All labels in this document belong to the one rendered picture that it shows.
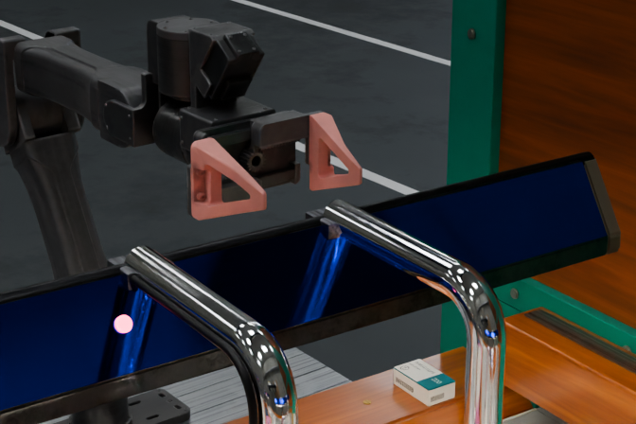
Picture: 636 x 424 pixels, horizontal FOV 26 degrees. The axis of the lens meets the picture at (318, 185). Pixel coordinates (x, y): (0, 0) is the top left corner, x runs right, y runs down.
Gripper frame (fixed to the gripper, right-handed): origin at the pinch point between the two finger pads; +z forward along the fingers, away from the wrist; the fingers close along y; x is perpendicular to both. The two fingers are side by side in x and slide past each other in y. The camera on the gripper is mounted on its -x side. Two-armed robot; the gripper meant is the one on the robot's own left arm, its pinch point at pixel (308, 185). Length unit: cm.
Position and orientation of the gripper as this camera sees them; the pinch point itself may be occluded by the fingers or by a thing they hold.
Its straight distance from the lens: 111.6
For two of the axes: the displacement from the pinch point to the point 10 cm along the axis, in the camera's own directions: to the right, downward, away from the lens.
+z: 6.1, 2.8, -7.4
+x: -0.1, 9.4, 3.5
